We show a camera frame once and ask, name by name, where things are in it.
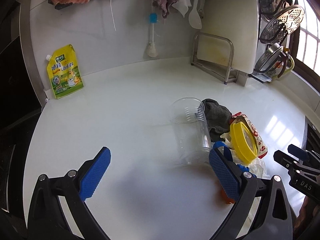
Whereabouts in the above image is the orange fruit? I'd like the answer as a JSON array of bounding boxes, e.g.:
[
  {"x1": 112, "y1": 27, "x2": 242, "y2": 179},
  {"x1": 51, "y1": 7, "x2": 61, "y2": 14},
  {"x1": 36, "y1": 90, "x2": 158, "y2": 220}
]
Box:
[{"x1": 214, "y1": 180, "x2": 235, "y2": 205}]

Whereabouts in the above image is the white tissue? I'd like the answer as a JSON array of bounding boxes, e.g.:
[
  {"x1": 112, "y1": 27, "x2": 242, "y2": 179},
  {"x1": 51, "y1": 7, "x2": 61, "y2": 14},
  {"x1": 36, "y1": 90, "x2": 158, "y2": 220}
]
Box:
[{"x1": 220, "y1": 133, "x2": 271, "y2": 179}]

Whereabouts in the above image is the red white snack wrapper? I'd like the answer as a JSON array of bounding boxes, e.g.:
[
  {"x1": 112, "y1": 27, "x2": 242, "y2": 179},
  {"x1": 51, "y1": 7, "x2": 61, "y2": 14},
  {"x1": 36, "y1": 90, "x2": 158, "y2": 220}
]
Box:
[{"x1": 229, "y1": 112, "x2": 267, "y2": 159}]

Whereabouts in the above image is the yellow plastic lid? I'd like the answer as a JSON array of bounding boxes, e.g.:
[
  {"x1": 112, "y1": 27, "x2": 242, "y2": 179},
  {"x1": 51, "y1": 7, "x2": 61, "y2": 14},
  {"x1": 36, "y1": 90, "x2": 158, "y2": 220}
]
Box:
[{"x1": 230, "y1": 122, "x2": 258, "y2": 165}]

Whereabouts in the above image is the blue strap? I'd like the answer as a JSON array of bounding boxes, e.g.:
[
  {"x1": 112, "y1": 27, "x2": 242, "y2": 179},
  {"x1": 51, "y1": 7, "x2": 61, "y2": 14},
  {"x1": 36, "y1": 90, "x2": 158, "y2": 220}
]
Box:
[{"x1": 212, "y1": 140, "x2": 251, "y2": 173}]

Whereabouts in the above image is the clear plastic cup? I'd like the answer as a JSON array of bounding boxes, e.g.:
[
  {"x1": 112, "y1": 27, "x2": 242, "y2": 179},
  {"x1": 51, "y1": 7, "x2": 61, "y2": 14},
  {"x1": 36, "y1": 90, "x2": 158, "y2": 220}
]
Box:
[{"x1": 170, "y1": 97, "x2": 212, "y2": 165}]

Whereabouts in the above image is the black kitchen sink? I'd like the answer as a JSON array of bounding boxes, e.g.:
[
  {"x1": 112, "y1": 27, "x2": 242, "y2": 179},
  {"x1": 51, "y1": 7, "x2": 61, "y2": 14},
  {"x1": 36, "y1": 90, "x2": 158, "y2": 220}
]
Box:
[{"x1": 302, "y1": 117, "x2": 320, "y2": 154}]

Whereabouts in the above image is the dark grey cloth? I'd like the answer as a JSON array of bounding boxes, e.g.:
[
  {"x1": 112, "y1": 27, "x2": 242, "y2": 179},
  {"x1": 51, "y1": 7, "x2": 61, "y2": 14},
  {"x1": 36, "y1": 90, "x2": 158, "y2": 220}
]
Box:
[{"x1": 202, "y1": 99, "x2": 232, "y2": 142}]

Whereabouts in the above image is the glass pot lid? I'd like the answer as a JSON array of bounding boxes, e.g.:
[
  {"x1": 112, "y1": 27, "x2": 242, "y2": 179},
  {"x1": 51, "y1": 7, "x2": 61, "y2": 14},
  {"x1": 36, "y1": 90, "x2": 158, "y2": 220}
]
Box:
[{"x1": 254, "y1": 43, "x2": 284, "y2": 73}]

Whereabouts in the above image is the steel cutting board stand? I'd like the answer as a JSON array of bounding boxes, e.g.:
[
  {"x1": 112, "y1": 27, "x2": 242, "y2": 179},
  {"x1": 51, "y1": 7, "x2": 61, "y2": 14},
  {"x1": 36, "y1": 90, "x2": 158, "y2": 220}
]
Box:
[{"x1": 190, "y1": 31, "x2": 239, "y2": 85}]

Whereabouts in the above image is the yellow seasoning pouch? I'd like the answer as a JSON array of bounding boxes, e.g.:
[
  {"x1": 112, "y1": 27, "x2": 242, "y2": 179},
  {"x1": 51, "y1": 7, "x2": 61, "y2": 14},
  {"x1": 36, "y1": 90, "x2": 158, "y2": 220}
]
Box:
[{"x1": 46, "y1": 44, "x2": 84, "y2": 99}]

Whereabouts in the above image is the steel steamer plate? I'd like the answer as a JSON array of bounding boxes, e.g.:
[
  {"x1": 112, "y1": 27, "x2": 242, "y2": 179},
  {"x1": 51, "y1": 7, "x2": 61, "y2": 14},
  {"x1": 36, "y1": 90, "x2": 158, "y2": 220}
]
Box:
[{"x1": 259, "y1": 5, "x2": 305, "y2": 44}]

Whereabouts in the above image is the white cutting board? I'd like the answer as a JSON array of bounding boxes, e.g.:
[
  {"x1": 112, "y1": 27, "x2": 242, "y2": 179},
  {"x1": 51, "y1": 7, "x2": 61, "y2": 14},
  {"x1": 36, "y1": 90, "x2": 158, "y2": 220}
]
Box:
[{"x1": 201, "y1": 0, "x2": 259, "y2": 74}]

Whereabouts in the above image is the black pot lid rack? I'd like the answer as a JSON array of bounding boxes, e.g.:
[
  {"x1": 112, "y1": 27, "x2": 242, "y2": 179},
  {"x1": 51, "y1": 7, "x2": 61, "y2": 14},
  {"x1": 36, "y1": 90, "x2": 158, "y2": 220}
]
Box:
[{"x1": 250, "y1": 0, "x2": 305, "y2": 83}]

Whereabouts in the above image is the white rice paddle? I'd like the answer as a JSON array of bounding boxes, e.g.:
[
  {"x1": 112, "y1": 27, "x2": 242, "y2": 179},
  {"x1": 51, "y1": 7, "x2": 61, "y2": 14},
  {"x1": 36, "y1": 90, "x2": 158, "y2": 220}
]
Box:
[{"x1": 188, "y1": 0, "x2": 202, "y2": 30}]

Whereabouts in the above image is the yellow gas hose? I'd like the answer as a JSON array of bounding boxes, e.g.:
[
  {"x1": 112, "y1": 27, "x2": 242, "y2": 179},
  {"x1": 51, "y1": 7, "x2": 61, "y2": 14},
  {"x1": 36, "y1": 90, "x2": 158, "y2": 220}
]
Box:
[{"x1": 272, "y1": 47, "x2": 296, "y2": 81}]

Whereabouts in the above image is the window with brown frame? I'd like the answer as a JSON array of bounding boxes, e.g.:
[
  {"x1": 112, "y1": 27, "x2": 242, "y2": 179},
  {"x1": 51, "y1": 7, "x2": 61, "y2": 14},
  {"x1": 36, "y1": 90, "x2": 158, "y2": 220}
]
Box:
[{"x1": 290, "y1": 0, "x2": 319, "y2": 91}]

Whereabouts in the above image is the blue handled bottle brush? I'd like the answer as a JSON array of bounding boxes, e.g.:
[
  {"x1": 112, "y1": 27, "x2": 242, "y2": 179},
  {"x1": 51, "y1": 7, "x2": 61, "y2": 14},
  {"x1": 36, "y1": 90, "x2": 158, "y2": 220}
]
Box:
[{"x1": 146, "y1": 12, "x2": 158, "y2": 58}]

